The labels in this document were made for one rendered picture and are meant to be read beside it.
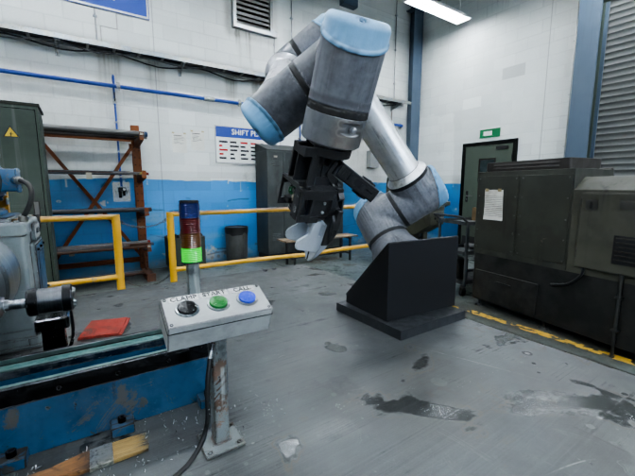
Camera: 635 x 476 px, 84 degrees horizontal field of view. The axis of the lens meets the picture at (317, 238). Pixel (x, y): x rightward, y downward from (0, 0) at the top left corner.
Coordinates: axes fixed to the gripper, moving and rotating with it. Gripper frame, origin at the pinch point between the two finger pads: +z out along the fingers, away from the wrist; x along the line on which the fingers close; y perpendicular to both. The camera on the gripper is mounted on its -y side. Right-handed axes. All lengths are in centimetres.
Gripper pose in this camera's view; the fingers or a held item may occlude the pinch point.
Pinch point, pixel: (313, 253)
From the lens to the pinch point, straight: 63.7
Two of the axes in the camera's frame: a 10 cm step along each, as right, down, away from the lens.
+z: -2.2, 8.6, 4.7
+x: 5.0, 5.1, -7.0
